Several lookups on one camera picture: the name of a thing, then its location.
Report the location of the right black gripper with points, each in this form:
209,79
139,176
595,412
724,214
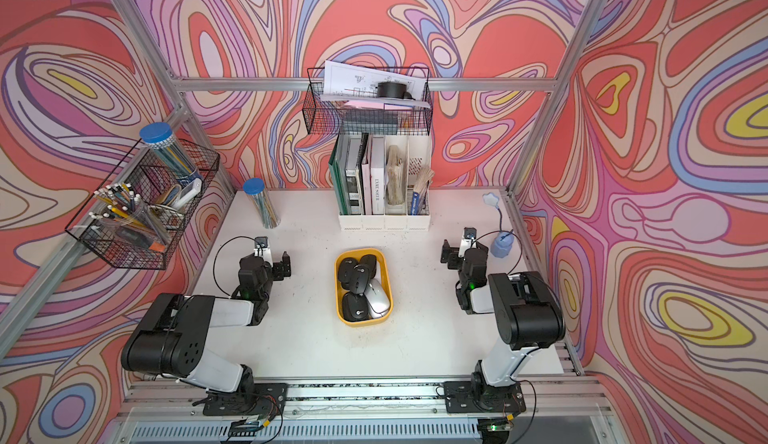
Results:
451,254

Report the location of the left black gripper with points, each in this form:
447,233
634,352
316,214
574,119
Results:
284,271

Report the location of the black mouse with flower sticker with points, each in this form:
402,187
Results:
354,308

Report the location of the silver mouse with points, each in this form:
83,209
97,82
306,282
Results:
378,301

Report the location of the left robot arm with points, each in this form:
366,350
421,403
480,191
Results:
170,340

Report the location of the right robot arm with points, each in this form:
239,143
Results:
527,315

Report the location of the small blue desk lamp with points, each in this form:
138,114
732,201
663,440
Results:
503,240

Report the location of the blue lid tube on table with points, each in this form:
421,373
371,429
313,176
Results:
256,190

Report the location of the white file organizer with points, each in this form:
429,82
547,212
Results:
408,177

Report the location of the green folder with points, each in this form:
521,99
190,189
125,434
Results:
336,180

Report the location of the white book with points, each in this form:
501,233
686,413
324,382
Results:
378,175

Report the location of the black tape roll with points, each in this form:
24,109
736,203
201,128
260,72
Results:
393,90

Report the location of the clear pen holder cup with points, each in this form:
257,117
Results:
125,215

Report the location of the blue lid tube in basket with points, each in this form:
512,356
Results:
160,138

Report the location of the white papers in basket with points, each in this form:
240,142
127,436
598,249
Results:
353,84

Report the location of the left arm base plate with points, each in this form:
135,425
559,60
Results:
253,400

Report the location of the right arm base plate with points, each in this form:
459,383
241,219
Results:
462,397

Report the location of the black wire basket left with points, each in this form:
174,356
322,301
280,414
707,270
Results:
152,180

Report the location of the black wire basket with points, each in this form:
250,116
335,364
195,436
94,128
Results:
152,180
334,118

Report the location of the black wire basket back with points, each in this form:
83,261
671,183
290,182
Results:
334,118

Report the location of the aluminium front rail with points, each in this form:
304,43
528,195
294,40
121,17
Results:
557,410

